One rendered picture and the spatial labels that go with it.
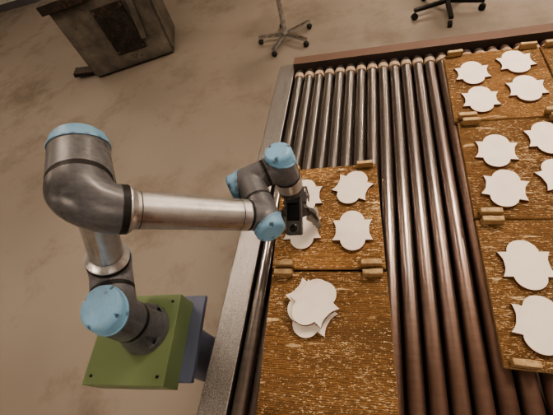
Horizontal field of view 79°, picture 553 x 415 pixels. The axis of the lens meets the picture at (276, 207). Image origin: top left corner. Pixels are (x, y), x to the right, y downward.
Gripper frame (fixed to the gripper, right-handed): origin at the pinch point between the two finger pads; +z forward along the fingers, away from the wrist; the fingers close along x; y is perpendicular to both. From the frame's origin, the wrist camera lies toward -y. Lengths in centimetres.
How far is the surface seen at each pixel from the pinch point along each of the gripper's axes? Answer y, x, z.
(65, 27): 284, 283, 22
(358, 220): 2.6, -18.3, 0.2
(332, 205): 9.8, -9.9, 1.1
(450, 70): 75, -59, 0
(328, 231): -0.7, -8.6, 1.2
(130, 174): 120, 179, 90
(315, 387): -46.5, -5.7, 2.1
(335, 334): -33.3, -10.7, 1.9
